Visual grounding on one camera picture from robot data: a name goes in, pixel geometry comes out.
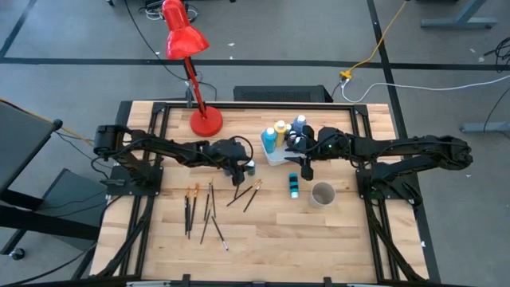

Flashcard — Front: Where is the white plastic bin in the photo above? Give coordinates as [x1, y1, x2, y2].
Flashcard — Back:
[259, 128, 312, 167]

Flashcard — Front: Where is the cable coil on floor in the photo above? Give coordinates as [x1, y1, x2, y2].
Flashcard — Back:
[139, 0, 200, 23]

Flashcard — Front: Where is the large light blue paint bottle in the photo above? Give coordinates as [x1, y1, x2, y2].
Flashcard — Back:
[262, 127, 278, 155]

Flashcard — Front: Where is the dark grey cart panel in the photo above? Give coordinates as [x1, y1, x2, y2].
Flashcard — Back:
[0, 99, 64, 196]

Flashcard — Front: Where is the black lamp cable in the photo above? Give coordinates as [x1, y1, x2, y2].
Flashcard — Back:
[124, 0, 218, 103]

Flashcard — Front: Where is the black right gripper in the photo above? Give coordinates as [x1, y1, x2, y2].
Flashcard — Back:
[284, 125, 343, 181]

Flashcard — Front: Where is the large yellow paint bottle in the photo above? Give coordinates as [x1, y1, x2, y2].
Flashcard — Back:
[273, 120, 288, 147]

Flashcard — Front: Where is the black paintbrush with wide ferrule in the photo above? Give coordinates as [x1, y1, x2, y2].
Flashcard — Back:
[210, 215, 230, 252]

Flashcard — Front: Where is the black aluminium table frame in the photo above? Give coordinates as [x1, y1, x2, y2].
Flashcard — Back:
[71, 101, 430, 287]

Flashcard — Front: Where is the grey desk foot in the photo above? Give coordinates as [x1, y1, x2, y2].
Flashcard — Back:
[460, 121, 510, 135]

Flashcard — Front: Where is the red desk lamp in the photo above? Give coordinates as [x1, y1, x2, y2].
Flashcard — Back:
[164, 0, 224, 138]

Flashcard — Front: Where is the yellow extension cable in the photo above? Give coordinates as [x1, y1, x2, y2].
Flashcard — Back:
[339, 0, 411, 80]

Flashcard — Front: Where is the orange cable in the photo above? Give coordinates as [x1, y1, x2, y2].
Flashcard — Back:
[0, 98, 96, 147]

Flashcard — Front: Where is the white cup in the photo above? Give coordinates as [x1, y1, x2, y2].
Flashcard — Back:
[308, 181, 337, 209]

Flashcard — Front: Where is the white floor cable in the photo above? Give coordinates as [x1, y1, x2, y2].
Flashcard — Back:
[340, 74, 510, 104]

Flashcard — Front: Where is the small teal paint bottle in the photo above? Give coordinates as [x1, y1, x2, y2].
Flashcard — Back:
[288, 172, 300, 199]

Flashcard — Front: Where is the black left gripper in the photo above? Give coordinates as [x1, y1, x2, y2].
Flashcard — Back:
[209, 139, 250, 187]

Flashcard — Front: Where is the grey desk leg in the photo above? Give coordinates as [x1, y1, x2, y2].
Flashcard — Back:
[420, 0, 498, 29]

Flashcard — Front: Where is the black cable bundle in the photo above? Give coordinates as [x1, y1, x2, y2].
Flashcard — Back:
[483, 35, 510, 73]

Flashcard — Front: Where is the black cart base with caster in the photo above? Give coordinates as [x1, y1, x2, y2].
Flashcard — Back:
[0, 189, 100, 262]

